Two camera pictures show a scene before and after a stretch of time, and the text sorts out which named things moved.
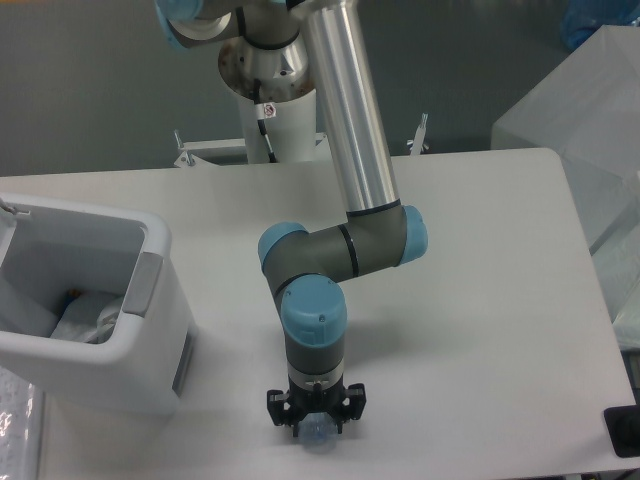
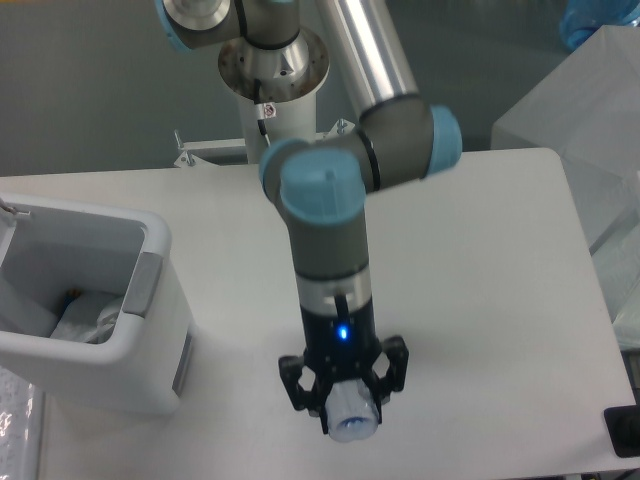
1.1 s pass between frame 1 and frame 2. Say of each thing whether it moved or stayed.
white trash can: stayed
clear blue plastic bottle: moved
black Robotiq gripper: moved
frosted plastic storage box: stayed
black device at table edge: stayed
